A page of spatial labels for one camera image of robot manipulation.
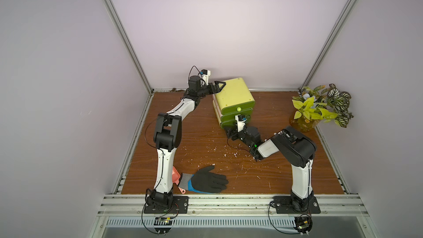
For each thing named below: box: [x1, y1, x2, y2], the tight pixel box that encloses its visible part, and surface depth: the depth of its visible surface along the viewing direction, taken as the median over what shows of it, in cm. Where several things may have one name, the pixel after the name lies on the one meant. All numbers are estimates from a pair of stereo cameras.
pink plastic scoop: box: [171, 165, 187, 195], surface depth 82 cm
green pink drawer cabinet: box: [212, 77, 256, 129], surface depth 91 cm
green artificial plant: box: [291, 83, 354, 128], surface depth 83 cm
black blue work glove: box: [178, 165, 229, 194], surface depth 80 cm
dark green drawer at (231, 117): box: [220, 109, 254, 122], surface depth 91 cm
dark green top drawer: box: [221, 100, 256, 115], surface depth 89 cm
